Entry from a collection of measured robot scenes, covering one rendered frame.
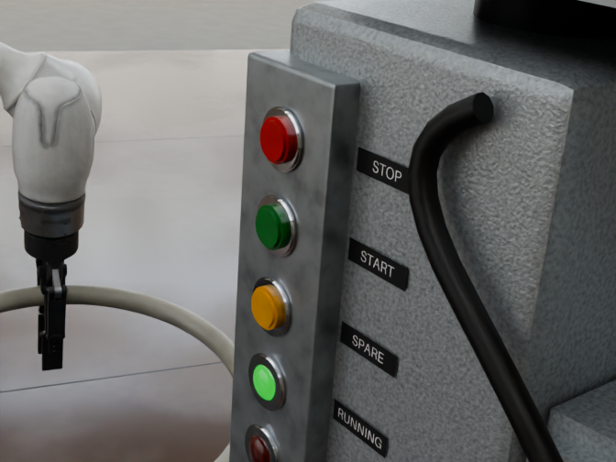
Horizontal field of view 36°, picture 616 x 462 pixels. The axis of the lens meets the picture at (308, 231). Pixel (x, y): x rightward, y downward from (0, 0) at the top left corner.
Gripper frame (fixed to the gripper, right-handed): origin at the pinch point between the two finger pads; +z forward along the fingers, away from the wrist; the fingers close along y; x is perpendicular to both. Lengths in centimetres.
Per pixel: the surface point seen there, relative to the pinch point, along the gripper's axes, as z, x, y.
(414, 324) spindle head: -62, 5, 85
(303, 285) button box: -61, 2, 79
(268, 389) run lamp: -53, 1, 78
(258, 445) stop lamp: -49, 1, 78
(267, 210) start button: -64, 0, 76
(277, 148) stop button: -68, 0, 76
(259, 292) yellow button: -59, 0, 77
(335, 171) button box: -68, 2, 79
